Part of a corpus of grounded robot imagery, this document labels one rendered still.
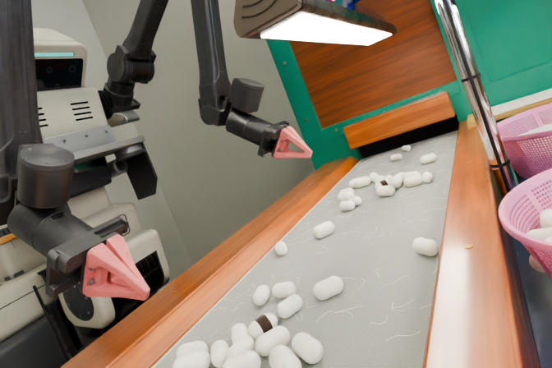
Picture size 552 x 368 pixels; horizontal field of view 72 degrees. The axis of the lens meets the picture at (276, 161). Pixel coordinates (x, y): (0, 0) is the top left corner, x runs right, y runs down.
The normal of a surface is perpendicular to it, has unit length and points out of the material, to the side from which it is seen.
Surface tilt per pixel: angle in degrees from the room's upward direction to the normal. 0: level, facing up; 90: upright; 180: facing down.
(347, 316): 0
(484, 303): 0
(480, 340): 0
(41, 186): 118
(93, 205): 98
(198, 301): 45
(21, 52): 110
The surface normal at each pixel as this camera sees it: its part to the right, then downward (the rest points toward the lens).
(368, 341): -0.36, -0.93
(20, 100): 0.78, 0.12
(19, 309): 0.82, -0.28
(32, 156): 0.29, -0.89
